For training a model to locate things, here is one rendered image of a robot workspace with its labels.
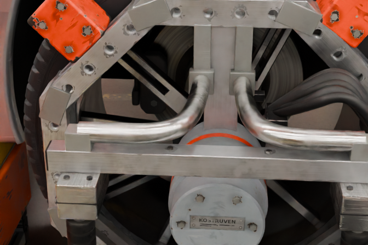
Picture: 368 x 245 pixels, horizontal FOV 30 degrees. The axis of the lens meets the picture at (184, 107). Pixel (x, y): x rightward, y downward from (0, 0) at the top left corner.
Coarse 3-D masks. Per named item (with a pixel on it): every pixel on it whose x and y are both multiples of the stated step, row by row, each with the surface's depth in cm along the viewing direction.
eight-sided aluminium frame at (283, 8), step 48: (144, 0) 94; (192, 0) 94; (240, 0) 93; (288, 0) 93; (96, 48) 98; (336, 48) 95; (48, 96) 101; (48, 192) 109; (96, 240) 112; (336, 240) 114
